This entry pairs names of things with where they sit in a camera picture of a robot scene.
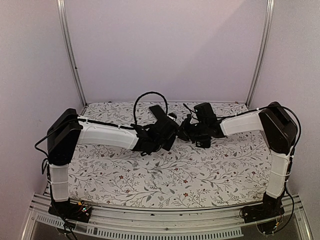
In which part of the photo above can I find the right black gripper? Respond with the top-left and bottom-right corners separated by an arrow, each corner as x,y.
174,118 -> 207,144

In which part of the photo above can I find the black phone case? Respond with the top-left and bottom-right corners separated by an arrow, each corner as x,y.
195,136 -> 211,149

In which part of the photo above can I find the phone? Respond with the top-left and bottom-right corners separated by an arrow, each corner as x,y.
148,105 -> 167,122

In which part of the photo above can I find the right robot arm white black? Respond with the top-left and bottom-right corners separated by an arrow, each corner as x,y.
177,101 -> 301,218

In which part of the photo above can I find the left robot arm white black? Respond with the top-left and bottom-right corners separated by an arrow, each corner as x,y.
46,108 -> 179,217

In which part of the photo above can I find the floral patterned table mat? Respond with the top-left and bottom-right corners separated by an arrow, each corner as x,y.
48,101 -> 283,210

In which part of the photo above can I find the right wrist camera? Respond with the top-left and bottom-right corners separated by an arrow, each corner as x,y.
182,103 -> 199,123

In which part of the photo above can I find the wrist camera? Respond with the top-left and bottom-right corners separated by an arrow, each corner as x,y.
182,103 -> 199,123
167,112 -> 177,121

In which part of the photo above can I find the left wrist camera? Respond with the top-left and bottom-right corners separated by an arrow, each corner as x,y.
167,112 -> 177,121

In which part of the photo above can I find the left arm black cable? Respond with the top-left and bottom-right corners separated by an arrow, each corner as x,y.
132,91 -> 170,127

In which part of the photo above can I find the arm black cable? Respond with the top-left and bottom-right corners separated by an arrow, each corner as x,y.
132,91 -> 170,127
183,102 -> 302,226

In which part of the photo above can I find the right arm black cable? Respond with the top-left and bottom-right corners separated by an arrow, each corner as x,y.
183,102 -> 302,226

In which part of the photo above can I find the front aluminium rail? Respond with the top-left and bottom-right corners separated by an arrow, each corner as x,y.
21,194 -> 314,240

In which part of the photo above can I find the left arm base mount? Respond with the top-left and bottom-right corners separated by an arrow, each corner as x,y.
48,200 -> 92,223

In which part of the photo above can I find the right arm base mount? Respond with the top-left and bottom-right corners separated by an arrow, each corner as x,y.
239,203 -> 285,223

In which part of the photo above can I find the right aluminium frame post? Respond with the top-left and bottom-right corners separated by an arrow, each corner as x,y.
245,0 -> 275,108

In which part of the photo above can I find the aluminium frame post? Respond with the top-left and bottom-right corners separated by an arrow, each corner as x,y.
56,0 -> 88,107
245,0 -> 275,108

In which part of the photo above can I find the left aluminium frame post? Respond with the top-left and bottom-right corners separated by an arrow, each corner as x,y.
56,0 -> 88,107

